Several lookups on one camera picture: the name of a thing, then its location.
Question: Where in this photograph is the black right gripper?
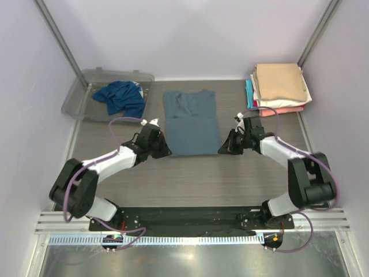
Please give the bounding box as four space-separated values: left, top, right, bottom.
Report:
219 128 251 155

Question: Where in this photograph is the grey-blue t-shirt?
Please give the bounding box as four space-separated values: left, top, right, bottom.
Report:
163 90 221 156

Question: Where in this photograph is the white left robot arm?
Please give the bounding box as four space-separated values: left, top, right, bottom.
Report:
49 118 172 231

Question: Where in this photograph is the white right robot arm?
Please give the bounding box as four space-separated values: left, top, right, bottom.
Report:
218 113 337 229

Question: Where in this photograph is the folded pink t-shirt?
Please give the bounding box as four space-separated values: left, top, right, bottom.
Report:
259 105 304 117

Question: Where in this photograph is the folded magenta t-shirt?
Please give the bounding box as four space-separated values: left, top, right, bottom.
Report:
253 88 259 107

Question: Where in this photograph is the folded cream t-shirt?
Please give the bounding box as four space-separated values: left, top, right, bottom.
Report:
250 68 312 108

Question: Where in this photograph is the dark blue t-shirt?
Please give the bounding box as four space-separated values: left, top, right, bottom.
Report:
92 81 145 118

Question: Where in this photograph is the folded teal t-shirt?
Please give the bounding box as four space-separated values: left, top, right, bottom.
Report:
245 79 254 108

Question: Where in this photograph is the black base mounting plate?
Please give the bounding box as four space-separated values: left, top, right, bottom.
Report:
106 206 295 237

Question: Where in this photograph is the folded beige t-shirt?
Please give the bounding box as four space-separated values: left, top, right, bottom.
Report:
255 63 307 102

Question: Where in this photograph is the clear plastic bin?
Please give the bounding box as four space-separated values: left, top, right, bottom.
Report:
61 68 155 122

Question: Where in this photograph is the white slotted cable duct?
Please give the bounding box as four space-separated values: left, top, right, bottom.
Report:
48 233 264 246

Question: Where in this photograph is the right aluminium frame post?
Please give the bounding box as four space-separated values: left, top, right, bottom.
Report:
298 0 342 68

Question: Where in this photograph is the aluminium frame post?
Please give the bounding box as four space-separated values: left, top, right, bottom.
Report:
298 0 342 68
33 0 89 90

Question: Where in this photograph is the left aluminium frame post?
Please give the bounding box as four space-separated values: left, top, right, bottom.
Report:
33 0 89 90

